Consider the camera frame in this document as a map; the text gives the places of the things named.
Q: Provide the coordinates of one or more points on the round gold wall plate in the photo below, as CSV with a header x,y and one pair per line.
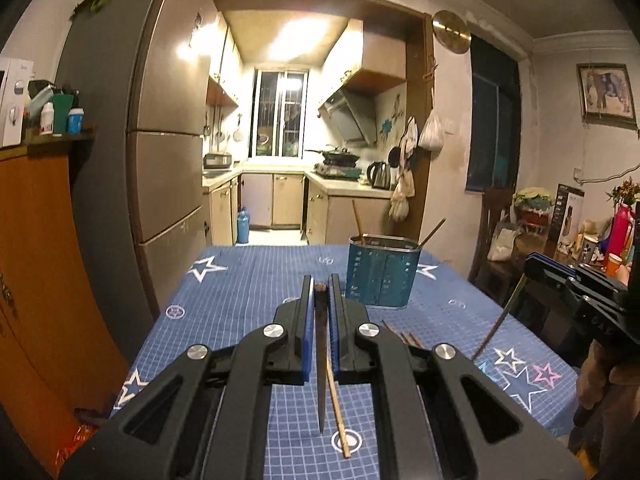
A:
x,y
451,31

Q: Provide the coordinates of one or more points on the kitchen window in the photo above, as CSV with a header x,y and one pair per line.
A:
x,y
280,112

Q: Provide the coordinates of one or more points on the orange wooden cabinet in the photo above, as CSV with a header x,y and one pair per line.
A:
x,y
35,285

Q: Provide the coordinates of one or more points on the black wok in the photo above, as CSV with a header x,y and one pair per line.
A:
x,y
336,155

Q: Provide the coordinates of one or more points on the reddish wooden chopstick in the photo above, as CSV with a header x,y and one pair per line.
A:
x,y
414,340
392,330

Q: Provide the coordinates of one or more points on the teal perforated utensil holder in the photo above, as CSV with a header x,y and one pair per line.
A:
x,y
382,272

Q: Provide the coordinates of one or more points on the light wooden chopstick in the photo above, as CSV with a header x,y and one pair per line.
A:
x,y
338,410

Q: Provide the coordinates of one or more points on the black product box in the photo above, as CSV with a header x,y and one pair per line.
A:
x,y
565,212

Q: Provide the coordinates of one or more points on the white medicine bottle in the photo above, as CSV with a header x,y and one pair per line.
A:
x,y
47,119

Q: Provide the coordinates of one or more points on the thin dark chopstick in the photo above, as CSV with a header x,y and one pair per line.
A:
x,y
495,325

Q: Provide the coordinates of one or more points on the white hanging plastic bag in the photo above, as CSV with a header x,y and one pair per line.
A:
x,y
431,132

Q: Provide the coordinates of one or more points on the orange cup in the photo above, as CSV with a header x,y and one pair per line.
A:
x,y
613,265

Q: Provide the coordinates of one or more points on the pink thermos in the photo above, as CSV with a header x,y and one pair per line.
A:
x,y
621,232

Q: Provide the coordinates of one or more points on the blue star-print tablecloth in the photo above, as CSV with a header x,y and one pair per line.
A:
x,y
235,290

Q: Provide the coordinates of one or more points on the dark brown chopstick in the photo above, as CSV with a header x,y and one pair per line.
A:
x,y
321,360

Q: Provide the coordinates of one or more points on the yellow flower bunch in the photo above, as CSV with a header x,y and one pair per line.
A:
x,y
625,191

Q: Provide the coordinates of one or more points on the silver countertop appliance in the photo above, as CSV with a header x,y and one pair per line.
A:
x,y
217,160

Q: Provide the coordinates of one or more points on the steel range hood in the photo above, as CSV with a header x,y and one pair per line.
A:
x,y
350,117

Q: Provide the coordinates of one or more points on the wooden chair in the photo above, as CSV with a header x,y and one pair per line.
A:
x,y
492,270

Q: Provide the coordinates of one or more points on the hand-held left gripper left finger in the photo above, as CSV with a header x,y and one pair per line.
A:
x,y
309,330

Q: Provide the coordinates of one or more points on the framed wall picture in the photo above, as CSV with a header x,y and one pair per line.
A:
x,y
606,94

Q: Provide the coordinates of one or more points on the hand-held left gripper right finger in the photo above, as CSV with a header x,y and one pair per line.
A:
x,y
334,330

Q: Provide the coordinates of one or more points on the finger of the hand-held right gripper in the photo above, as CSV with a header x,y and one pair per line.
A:
x,y
547,267

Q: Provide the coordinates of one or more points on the grey refrigerator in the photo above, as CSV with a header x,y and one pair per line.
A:
x,y
125,160

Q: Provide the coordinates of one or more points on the dark curtained window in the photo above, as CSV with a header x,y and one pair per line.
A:
x,y
492,120

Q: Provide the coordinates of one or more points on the beige hanging bag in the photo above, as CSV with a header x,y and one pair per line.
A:
x,y
401,195

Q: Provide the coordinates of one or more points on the blue water bottle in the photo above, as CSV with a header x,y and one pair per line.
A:
x,y
243,227

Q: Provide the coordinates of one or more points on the steel electric kettle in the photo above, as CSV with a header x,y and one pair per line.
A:
x,y
380,175

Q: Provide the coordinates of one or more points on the white microwave oven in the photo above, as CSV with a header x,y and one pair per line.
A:
x,y
12,102

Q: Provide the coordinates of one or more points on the blue and white bottle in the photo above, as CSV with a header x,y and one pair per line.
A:
x,y
75,121

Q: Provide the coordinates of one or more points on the gas stove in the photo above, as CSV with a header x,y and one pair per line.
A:
x,y
337,171

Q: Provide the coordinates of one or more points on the person's right hand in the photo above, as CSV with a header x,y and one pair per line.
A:
x,y
597,375

